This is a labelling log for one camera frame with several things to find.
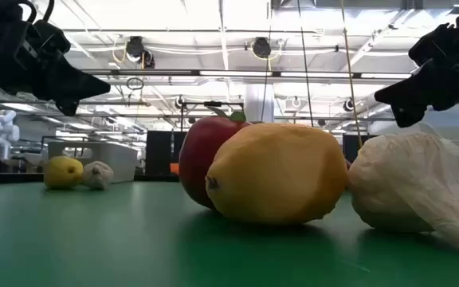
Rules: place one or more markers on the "grey plastic basket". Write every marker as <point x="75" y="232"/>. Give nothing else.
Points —
<point x="118" y="159"/>

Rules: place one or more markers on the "white pillar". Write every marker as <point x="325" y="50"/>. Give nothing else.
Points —
<point x="259" y="103"/>

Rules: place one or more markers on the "black table border frame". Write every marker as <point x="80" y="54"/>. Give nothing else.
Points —
<point x="14" y="178"/>

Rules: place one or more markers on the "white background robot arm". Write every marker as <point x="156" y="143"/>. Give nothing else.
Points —
<point x="3" y="133"/>

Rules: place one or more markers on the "yellow lemon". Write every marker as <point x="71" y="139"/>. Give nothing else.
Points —
<point x="63" y="172"/>
<point x="277" y="175"/>

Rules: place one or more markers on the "red apple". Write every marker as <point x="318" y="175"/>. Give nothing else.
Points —
<point x="199" y="159"/>

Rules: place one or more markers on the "black partition panel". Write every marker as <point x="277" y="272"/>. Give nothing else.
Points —
<point x="351" y="145"/>
<point x="177" y="139"/>
<point x="158" y="153"/>

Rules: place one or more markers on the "white garlic bulb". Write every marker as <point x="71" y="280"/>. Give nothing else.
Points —
<point x="98" y="175"/>
<point x="405" y="187"/>

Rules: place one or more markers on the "long ceiling light bar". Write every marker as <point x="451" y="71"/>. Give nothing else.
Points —
<point x="233" y="73"/>

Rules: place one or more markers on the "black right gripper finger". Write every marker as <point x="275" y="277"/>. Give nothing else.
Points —
<point x="406" y="115"/>
<point x="420" y="89"/>

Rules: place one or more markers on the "black gantry frame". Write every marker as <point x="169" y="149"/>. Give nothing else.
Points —
<point x="213" y="104"/>

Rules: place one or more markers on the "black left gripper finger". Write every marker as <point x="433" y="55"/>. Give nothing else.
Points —
<point x="68" y="107"/>
<point x="74" y="85"/>

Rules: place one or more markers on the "small black ceiling reel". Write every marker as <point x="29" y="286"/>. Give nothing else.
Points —
<point x="348" y="105"/>
<point x="179" y="103"/>

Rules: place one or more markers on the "orange bin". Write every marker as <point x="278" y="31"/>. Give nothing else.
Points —
<point x="173" y="168"/>

